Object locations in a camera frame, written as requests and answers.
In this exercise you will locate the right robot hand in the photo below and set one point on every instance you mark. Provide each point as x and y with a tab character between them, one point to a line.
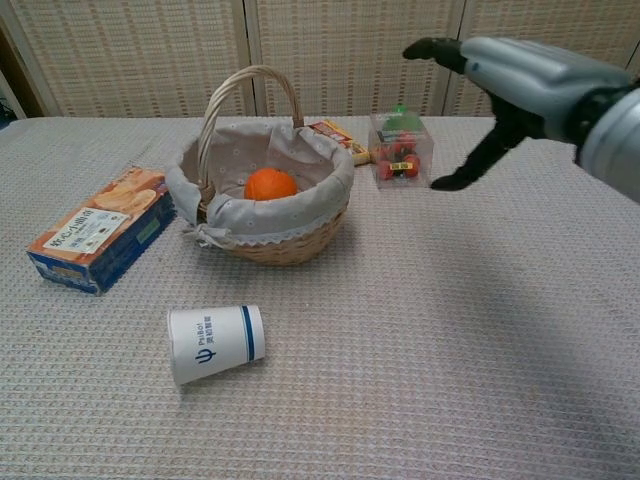
520	95

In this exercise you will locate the orange fruit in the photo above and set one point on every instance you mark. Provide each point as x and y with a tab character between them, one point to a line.
270	184

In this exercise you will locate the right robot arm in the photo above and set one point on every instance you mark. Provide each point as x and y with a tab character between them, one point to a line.
612	145

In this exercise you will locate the fabric-lined wicker basket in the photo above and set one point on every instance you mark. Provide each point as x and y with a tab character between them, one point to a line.
265	200

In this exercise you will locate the woven white tablecloth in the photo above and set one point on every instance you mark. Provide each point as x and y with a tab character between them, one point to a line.
320	300

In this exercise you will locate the clear box of red items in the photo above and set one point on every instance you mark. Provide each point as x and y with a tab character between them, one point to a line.
400	152

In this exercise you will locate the yellow and red snack box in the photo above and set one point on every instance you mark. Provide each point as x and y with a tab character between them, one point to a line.
340	141

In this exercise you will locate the folding bamboo screen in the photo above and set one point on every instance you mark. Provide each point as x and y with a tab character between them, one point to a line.
280	55

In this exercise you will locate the white paper cup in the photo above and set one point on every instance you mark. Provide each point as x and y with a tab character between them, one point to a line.
216	341

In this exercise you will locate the orange and blue biscuit box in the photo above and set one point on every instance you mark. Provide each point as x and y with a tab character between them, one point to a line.
102	232

